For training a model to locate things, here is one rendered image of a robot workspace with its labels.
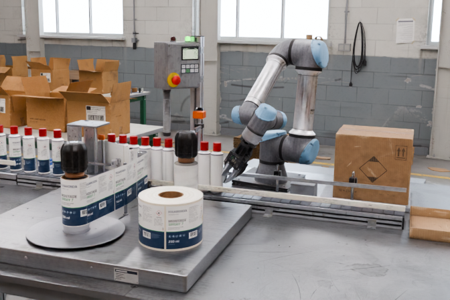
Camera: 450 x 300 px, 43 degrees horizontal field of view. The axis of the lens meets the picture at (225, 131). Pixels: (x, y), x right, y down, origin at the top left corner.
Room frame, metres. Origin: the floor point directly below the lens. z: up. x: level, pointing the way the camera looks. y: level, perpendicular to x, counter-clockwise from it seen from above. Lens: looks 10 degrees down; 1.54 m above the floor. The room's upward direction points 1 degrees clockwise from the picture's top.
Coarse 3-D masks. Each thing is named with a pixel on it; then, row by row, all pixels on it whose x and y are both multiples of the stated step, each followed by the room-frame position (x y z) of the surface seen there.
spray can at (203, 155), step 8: (200, 144) 2.26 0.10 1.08; (208, 144) 2.26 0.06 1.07; (200, 152) 2.25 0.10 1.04; (208, 152) 2.25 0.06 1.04; (200, 160) 2.24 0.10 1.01; (208, 160) 2.25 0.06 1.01; (200, 168) 2.24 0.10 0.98; (208, 168) 2.25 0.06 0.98; (200, 176) 2.24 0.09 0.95; (208, 176) 2.25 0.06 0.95; (208, 184) 2.25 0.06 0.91
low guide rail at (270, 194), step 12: (156, 180) 2.29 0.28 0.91; (228, 192) 2.19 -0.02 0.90; (240, 192) 2.18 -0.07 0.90; (252, 192) 2.16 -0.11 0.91; (264, 192) 2.15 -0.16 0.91; (276, 192) 2.14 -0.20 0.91; (348, 204) 2.05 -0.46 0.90; (360, 204) 2.04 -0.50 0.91; (372, 204) 2.02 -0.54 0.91; (384, 204) 2.01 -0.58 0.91
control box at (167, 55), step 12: (156, 48) 2.36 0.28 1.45; (168, 48) 2.31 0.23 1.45; (180, 48) 2.34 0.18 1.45; (156, 60) 2.36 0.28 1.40; (168, 60) 2.31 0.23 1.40; (180, 60) 2.34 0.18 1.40; (192, 60) 2.38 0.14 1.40; (156, 72) 2.36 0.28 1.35; (168, 72) 2.31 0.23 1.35; (180, 72) 2.34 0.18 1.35; (156, 84) 2.36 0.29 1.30; (168, 84) 2.31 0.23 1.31; (180, 84) 2.34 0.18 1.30; (192, 84) 2.38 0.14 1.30
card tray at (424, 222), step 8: (416, 208) 2.14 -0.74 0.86; (424, 208) 2.13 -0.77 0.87; (432, 208) 2.12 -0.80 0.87; (416, 216) 2.12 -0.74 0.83; (424, 216) 2.12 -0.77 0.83; (432, 216) 2.12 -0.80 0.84; (440, 216) 2.11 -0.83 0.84; (448, 216) 2.10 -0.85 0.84; (416, 224) 2.03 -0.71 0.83; (424, 224) 2.03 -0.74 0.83; (432, 224) 2.03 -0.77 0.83; (440, 224) 2.03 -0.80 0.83; (448, 224) 2.04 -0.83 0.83; (416, 232) 1.89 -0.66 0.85; (424, 232) 1.88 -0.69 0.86; (432, 232) 1.88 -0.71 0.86; (440, 232) 1.87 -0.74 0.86; (448, 232) 1.86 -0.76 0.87; (432, 240) 1.88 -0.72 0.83; (440, 240) 1.87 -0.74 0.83; (448, 240) 1.86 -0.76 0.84
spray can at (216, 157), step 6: (216, 144) 2.24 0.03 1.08; (216, 150) 2.24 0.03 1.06; (210, 156) 2.25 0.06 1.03; (216, 156) 2.23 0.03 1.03; (222, 156) 2.24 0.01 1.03; (210, 162) 2.25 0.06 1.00; (216, 162) 2.23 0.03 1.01; (222, 162) 2.24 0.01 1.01; (210, 168) 2.25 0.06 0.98; (216, 168) 2.23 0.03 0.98; (222, 168) 2.24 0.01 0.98; (210, 174) 2.25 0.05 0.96; (216, 174) 2.23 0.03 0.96; (210, 180) 2.25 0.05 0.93; (216, 180) 2.23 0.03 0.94; (222, 186) 2.25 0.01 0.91; (216, 192) 2.23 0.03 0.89
